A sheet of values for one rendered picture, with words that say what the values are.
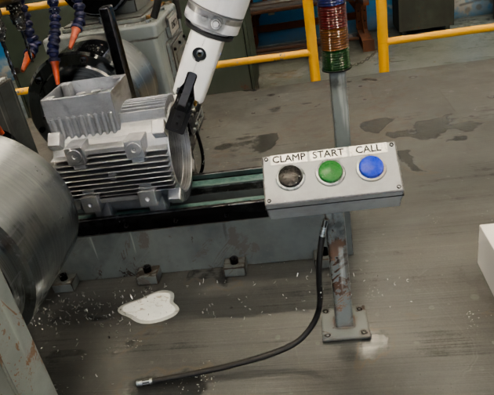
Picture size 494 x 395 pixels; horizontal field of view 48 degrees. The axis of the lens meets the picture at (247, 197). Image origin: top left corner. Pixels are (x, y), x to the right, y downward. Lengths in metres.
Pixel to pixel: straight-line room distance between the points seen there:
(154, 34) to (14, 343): 0.91
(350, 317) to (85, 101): 0.54
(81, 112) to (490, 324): 0.70
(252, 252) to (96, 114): 0.36
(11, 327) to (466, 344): 0.58
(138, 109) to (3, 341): 0.46
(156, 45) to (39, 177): 0.69
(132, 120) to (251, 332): 0.39
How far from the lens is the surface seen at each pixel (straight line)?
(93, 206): 0.97
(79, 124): 0.97
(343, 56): 1.21
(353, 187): 0.69
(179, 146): 1.07
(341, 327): 0.85
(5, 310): 0.64
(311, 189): 0.69
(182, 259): 1.02
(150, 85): 1.30
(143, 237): 1.01
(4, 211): 0.71
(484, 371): 0.81
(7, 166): 0.77
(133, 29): 1.40
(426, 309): 0.89
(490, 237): 0.92
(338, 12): 1.19
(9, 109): 1.18
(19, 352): 0.67
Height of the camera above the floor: 1.38
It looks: 28 degrees down
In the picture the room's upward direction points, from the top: 10 degrees counter-clockwise
